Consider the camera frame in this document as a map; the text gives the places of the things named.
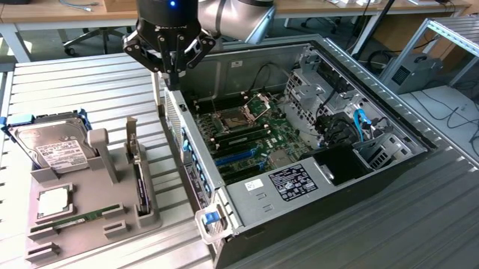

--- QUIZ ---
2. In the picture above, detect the metal socket cover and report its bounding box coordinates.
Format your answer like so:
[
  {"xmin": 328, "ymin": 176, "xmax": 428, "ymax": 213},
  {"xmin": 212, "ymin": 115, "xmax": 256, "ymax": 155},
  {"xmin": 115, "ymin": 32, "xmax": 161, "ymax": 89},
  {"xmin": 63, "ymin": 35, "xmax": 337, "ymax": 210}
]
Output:
[{"xmin": 242, "ymin": 93, "xmax": 276, "ymax": 120}]

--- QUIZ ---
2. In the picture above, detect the CPU socket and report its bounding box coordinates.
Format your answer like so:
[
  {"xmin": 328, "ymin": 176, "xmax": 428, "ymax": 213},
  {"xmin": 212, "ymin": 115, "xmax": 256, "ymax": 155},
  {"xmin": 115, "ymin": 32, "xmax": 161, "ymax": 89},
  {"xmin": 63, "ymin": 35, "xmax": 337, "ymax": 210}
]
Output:
[{"xmin": 212, "ymin": 110, "xmax": 249, "ymax": 132}]

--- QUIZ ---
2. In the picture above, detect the silver perforated drive cage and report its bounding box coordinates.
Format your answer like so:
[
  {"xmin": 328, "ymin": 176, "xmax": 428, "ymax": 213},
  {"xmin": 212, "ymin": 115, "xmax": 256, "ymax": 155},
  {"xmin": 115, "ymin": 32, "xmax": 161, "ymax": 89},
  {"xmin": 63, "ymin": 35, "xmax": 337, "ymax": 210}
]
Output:
[{"xmin": 282, "ymin": 68, "xmax": 326, "ymax": 146}]

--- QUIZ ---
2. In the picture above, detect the grey handle with blue latch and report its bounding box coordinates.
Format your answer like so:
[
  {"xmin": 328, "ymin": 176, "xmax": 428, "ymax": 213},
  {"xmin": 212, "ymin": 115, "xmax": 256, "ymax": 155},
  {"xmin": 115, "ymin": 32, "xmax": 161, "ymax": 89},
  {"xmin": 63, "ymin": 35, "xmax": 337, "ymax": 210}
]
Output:
[{"xmin": 193, "ymin": 206, "xmax": 229, "ymax": 245}]

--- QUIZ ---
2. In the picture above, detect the black stand pole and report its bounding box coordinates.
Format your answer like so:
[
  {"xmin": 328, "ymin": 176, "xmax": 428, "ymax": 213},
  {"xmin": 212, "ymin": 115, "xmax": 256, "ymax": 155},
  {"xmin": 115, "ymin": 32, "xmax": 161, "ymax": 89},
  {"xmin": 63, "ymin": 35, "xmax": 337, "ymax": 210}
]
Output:
[{"xmin": 350, "ymin": 0, "xmax": 396, "ymax": 57}]

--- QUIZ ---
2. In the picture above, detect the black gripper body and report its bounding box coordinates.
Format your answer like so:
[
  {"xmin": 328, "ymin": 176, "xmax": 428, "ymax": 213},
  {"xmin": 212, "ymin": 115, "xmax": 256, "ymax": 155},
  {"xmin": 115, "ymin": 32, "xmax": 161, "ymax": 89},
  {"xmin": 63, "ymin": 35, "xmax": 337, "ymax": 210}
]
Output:
[{"xmin": 133, "ymin": 0, "xmax": 204, "ymax": 54}]

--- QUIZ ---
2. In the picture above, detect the blue disk caddy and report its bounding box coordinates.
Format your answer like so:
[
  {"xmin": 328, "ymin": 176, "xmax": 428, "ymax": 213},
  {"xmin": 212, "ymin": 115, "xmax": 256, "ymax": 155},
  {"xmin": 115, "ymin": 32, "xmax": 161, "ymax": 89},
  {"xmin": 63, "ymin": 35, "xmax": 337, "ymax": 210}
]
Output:
[{"xmin": 0, "ymin": 108, "xmax": 94, "ymax": 169}]

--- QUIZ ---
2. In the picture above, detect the light blue cable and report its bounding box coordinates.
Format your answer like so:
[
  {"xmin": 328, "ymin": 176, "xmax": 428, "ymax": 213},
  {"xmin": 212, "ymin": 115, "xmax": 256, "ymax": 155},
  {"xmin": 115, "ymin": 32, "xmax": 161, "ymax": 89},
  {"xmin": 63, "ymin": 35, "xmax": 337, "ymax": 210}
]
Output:
[{"xmin": 58, "ymin": 0, "xmax": 99, "ymax": 12}]

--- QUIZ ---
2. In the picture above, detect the green RAM stick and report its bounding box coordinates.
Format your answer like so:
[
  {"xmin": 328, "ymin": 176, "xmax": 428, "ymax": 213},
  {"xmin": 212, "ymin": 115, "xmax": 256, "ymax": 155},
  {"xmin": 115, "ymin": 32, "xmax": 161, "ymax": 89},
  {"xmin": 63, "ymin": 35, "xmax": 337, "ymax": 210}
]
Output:
[{"xmin": 29, "ymin": 204, "xmax": 119, "ymax": 233}]

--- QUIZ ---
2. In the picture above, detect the dark office chair base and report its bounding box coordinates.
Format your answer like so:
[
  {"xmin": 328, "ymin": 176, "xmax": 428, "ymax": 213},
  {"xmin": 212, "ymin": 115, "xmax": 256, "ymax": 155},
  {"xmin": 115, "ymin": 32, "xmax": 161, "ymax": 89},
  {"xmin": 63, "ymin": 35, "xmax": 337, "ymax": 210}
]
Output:
[{"xmin": 298, "ymin": 16, "xmax": 342, "ymax": 34}]

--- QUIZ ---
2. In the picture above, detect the grey box unit with vent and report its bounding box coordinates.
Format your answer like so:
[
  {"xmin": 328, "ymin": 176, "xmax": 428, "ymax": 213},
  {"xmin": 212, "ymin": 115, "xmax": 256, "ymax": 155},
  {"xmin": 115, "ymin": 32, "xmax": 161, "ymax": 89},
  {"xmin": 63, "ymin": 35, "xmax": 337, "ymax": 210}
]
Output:
[{"xmin": 388, "ymin": 53, "xmax": 444, "ymax": 95}]

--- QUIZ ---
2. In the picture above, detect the wooden desk with white legs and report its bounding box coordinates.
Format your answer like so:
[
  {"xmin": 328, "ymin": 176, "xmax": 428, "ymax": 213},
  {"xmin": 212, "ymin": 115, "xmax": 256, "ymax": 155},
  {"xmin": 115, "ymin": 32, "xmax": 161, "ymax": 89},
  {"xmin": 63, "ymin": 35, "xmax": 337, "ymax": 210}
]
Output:
[{"xmin": 0, "ymin": 0, "xmax": 138, "ymax": 64}]

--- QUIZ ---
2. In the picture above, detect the black looped wire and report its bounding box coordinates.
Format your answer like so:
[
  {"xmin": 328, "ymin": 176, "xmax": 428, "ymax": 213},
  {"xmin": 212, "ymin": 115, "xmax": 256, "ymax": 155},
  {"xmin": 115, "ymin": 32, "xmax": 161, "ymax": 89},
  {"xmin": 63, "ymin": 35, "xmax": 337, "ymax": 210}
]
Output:
[{"xmin": 250, "ymin": 63, "xmax": 290, "ymax": 93}]

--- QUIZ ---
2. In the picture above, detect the brown wooden box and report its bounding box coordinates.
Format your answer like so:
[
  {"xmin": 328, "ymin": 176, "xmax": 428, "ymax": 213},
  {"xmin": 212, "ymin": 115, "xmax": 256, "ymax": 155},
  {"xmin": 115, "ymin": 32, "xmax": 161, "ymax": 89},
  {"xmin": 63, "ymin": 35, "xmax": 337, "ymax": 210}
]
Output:
[{"xmin": 102, "ymin": 0, "xmax": 138, "ymax": 12}]

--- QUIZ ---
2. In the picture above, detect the grey parts rack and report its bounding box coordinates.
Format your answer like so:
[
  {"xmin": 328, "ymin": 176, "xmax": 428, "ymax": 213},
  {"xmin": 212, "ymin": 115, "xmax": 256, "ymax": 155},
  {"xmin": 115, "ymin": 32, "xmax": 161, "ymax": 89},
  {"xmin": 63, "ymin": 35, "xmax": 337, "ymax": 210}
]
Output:
[{"xmin": 23, "ymin": 127, "xmax": 163, "ymax": 263}]

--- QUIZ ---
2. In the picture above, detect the silver disk bay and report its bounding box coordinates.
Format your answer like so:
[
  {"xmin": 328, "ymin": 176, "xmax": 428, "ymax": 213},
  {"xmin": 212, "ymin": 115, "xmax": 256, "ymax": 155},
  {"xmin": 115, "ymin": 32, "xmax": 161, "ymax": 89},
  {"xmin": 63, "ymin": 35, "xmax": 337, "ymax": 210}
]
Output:
[{"xmin": 353, "ymin": 133, "xmax": 426, "ymax": 171}]

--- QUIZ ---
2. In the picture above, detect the office chair star base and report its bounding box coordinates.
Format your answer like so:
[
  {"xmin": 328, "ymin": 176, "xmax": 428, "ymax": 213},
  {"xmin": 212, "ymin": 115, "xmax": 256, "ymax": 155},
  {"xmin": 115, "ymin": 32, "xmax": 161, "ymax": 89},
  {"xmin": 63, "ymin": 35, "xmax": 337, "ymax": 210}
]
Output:
[{"xmin": 61, "ymin": 26, "xmax": 137, "ymax": 55}]

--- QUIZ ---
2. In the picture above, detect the black plastic fan shroud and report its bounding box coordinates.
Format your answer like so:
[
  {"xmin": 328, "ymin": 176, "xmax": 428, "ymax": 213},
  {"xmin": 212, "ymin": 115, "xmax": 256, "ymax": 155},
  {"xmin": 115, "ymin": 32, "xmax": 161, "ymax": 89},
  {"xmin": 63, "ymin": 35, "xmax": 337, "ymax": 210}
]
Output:
[{"xmin": 298, "ymin": 144, "xmax": 374, "ymax": 187}]

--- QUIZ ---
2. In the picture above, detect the long wooden desk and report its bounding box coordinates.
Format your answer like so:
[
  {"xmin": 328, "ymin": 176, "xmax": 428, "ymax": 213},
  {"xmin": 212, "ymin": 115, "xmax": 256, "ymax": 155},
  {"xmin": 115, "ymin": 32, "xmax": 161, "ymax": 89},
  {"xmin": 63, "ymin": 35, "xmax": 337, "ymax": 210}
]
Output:
[{"xmin": 274, "ymin": 0, "xmax": 472, "ymax": 57}]

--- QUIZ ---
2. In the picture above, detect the blue SATA wire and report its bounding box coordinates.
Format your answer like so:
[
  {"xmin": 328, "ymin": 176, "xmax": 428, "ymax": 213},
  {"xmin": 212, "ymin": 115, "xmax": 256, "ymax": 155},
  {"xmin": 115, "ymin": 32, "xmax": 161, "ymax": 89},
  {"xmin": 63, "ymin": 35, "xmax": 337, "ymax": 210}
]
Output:
[{"xmin": 352, "ymin": 108, "xmax": 374, "ymax": 143}]

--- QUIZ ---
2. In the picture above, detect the silver chipset heatsink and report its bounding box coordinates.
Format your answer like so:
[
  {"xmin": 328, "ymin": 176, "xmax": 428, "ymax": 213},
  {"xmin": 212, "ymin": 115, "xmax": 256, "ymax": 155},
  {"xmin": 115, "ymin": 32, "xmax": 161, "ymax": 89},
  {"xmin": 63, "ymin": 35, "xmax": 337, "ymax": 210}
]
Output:
[{"xmin": 268, "ymin": 150, "xmax": 294, "ymax": 169}]

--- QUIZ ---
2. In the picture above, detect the silver hard disk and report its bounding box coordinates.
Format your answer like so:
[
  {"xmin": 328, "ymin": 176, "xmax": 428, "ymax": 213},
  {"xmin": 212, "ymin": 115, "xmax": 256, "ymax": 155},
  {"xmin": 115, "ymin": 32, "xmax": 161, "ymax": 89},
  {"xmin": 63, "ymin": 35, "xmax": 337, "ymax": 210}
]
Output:
[{"xmin": 7, "ymin": 117, "xmax": 93, "ymax": 173}]

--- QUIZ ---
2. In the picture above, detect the black wire bundle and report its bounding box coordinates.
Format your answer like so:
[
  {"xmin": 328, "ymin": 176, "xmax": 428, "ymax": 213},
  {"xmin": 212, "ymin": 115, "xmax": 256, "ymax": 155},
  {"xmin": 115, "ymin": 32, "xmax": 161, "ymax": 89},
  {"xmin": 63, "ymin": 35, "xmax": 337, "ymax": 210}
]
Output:
[{"xmin": 316, "ymin": 112, "xmax": 356, "ymax": 146}]

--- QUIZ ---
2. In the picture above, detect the silver power supply unit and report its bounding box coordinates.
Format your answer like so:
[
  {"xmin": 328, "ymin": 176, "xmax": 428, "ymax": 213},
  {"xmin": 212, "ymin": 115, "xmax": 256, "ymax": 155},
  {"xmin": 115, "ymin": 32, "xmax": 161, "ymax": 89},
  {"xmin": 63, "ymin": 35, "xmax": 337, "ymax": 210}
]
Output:
[{"xmin": 224, "ymin": 156, "xmax": 333, "ymax": 228}]

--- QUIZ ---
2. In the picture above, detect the silver CPU chip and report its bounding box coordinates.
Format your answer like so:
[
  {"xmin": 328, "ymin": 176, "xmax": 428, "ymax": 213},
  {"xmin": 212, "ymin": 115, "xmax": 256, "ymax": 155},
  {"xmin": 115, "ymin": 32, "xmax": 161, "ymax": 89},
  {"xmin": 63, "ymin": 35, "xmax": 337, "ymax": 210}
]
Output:
[{"xmin": 35, "ymin": 188, "xmax": 74, "ymax": 220}]

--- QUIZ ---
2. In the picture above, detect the black RAM stick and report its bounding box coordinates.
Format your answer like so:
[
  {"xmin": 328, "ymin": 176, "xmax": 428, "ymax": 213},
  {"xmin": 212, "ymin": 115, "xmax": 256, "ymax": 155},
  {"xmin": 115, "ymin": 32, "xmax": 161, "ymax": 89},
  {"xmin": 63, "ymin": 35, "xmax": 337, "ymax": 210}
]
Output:
[{"xmin": 214, "ymin": 127, "xmax": 269, "ymax": 148}]

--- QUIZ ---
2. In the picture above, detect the green motherboard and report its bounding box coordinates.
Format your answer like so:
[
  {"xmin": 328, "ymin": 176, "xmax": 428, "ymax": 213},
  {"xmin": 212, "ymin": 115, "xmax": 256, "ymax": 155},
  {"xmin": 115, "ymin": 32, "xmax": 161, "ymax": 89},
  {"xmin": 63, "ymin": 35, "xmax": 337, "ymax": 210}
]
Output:
[{"xmin": 192, "ymin": 92, "xmax": 322, "ymax": 183}]

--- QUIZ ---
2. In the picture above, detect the blue expansion slot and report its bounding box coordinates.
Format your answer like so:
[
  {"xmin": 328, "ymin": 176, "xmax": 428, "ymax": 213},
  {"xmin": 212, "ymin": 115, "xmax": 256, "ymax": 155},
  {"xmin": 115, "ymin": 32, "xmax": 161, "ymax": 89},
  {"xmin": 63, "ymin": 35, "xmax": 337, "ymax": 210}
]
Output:
[{"xmin": 214, "ymin": 150, "xmax": 254, "ymax": 166}]

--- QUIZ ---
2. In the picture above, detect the open PC case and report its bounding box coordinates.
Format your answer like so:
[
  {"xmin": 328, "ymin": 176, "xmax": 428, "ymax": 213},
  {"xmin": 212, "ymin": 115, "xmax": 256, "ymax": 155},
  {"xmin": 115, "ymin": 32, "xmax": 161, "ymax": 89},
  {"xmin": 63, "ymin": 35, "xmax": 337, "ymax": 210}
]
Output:
[{"xmin": 150, "ymin": 34, "xmax": 438, "ymax": 269}]

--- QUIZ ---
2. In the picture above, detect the black graphics card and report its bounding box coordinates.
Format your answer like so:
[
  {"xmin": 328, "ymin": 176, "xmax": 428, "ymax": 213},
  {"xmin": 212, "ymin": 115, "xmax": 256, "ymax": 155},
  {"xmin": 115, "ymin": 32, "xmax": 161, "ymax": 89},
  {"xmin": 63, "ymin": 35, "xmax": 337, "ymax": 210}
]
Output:
[{"xmin": 125, "ymin": 116, "xmax": 153, "ymax": 218}]

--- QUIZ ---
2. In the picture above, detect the coiled black cable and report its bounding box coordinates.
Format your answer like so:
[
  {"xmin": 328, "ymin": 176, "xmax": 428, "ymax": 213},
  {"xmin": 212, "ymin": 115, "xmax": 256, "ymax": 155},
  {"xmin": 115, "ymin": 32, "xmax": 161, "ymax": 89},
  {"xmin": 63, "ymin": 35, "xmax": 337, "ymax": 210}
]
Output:
[{"xmin": 368, "ymin": 49, "xmax": 392, "ymax": 69}]

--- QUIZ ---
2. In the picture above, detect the aluminium profile frame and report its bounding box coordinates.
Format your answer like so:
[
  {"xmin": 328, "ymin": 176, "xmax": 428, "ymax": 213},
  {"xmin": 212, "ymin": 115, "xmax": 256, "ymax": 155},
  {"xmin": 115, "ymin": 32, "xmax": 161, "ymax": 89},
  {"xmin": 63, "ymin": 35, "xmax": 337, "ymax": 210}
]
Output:
[{"xmin": 377, "ymin": 15, "xmax": 479, "ymax": 85}]

